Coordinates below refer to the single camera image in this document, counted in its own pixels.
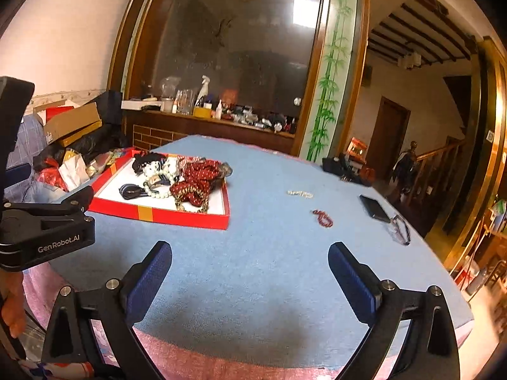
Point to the pink table cloth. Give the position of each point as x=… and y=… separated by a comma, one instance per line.
x=198, y=360

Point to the red plaid scrunchie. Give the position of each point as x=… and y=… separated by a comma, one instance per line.
x=190, y=198

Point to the person's left hand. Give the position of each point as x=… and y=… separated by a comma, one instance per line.
x=12, y=304

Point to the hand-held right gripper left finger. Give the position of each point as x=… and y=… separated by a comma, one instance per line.
x=150, y=281

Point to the blue striped bow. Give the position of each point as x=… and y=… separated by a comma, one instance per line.
x=132, y=190

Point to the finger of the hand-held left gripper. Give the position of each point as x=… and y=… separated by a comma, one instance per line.
x=71, y=206

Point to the dark jacket on post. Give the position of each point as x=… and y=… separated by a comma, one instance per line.
x=404, y=163

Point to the ceiling lamp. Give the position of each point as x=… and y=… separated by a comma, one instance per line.
x=410, y=61

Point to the red cardboard box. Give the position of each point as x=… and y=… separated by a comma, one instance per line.
x=119, y=202

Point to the brown wooden door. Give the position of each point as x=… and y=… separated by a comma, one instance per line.
x=390, y=136

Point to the glass pitcher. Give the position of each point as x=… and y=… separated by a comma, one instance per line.
x=184, y=103

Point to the flat white box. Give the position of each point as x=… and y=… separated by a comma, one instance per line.
x=140, y=105

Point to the blue table cloth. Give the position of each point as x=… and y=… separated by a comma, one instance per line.
x=257, y=253

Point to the wall switch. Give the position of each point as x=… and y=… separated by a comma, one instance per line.
x=490, y=135

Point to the white floral scrunchie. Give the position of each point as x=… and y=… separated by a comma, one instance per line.
x=160, y=168

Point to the black garbage bag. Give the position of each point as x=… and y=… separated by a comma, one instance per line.
x=91, y=142

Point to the small white bottle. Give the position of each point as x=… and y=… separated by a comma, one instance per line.
x=218, y=111

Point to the dark red dotted scrunchie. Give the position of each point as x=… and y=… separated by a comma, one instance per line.
x=202, y=171

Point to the bamboo painted panel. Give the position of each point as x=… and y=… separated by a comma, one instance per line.
x=330, y=67

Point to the brown cardboard box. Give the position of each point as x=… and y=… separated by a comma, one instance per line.
x=73, y=124

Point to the black smartphone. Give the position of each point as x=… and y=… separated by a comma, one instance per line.
x=374, y=208

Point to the black framed glasses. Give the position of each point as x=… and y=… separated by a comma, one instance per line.
x=400, y=229

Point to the red plastic bag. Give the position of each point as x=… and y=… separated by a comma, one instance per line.
x=51, y=176

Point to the blue checked cloth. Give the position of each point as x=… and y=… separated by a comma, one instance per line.
x=23, y=146

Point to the wooden stair railing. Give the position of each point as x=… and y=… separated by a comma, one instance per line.
x=435, y=174

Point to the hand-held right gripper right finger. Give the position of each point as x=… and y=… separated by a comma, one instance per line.
x=352, y=285

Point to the bunch of keys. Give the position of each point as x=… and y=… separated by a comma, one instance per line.
x=348, y=179

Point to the grey organza scrunchie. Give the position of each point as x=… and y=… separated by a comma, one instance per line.
x=223, y=170

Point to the crumpled white paper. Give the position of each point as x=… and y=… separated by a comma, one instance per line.
x=73, y=172

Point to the clutter of small things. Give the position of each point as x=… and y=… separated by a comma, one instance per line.
x=261, y=120

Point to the wooden counter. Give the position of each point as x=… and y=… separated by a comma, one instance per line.
x=206, y=128

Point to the white spray bottle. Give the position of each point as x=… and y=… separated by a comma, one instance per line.
x=204, y=89

